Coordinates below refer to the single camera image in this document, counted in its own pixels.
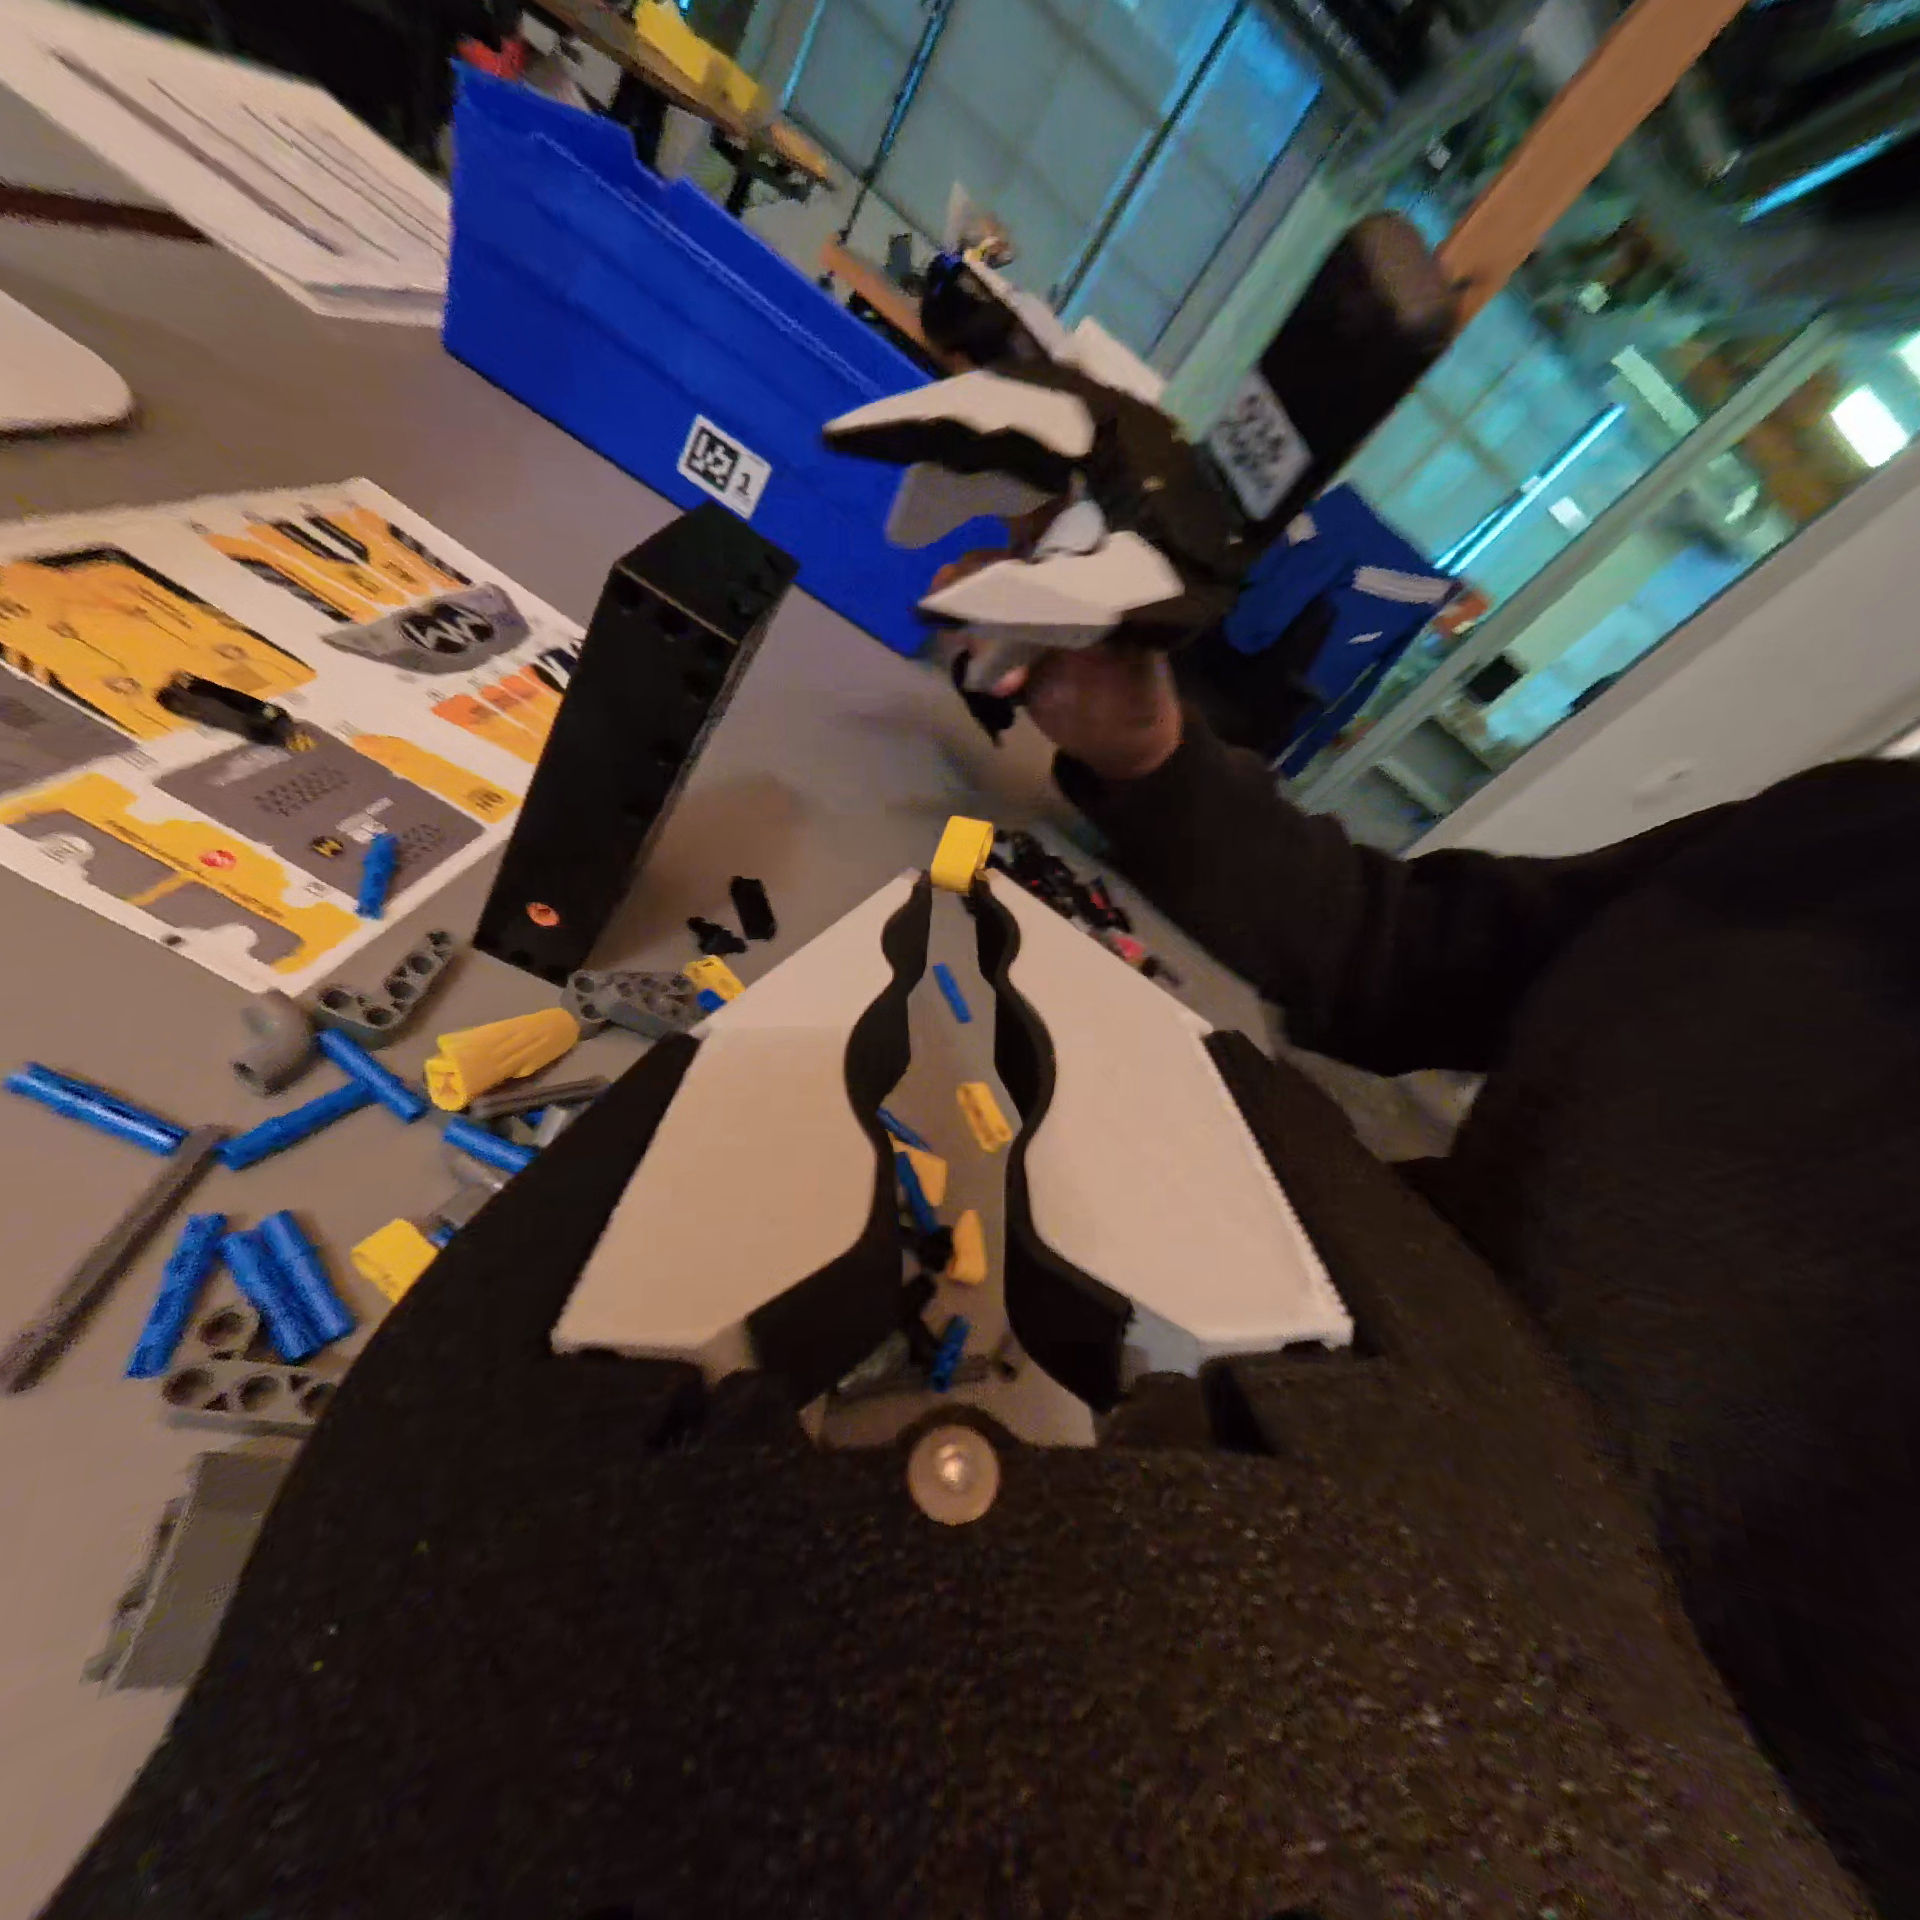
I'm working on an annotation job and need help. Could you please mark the blue plastic bin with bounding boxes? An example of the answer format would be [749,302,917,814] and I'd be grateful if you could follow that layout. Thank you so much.
[442,59,1021,659]

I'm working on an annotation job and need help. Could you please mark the pile of building bricks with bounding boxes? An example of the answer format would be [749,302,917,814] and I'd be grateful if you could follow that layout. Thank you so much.
[0,927,1051,1442]

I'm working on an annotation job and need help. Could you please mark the person's right forearm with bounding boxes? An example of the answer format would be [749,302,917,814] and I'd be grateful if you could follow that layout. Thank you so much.
[1053,717,1517,1075]

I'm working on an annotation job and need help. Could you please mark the person's right hand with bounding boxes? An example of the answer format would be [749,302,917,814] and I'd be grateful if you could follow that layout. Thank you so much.
[1027,645,1191,781]

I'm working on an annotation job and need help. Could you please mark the heap of black tread links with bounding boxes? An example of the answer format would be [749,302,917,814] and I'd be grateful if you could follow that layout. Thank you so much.
[990,829,1187,984]

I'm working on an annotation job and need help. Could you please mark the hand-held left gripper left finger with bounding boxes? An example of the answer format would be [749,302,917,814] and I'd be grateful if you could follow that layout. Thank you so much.
[549,866,939,1413]

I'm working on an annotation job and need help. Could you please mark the grey box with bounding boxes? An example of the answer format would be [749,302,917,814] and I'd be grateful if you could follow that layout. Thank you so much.
[86,1442,295,1693]

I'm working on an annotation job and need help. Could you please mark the person's arm in black sleeve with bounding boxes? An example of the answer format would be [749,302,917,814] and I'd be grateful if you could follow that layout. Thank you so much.
[1350,757,1920,1920]

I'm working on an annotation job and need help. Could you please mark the blue white-striped item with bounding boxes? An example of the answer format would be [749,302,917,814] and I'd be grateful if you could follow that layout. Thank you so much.
[1222,483,1466,775]

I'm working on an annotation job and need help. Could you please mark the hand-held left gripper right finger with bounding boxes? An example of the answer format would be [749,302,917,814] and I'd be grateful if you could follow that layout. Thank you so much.
[966,866,1356,1414]

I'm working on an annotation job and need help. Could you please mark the white base board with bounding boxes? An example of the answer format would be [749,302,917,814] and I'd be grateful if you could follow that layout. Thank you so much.
[0,288,138,440]

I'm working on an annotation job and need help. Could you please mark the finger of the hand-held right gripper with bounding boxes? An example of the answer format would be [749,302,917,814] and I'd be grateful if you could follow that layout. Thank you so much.
[919,528,1191,648]
[822,373,1100,549]

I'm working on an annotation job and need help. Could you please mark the wooden workbench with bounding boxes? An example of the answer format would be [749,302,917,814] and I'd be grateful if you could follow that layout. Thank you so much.
[525,0,834,189]

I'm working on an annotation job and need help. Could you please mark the yellow grey sticker sheet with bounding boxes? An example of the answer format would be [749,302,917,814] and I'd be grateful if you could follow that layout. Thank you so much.
[0,478,589,995]

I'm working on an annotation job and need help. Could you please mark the black perforated block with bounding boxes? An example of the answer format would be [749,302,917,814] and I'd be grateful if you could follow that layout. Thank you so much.
[474,502,801,984]

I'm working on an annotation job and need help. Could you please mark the white printed paper sheet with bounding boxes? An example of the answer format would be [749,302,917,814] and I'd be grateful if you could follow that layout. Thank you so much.
[0,0,452,325]

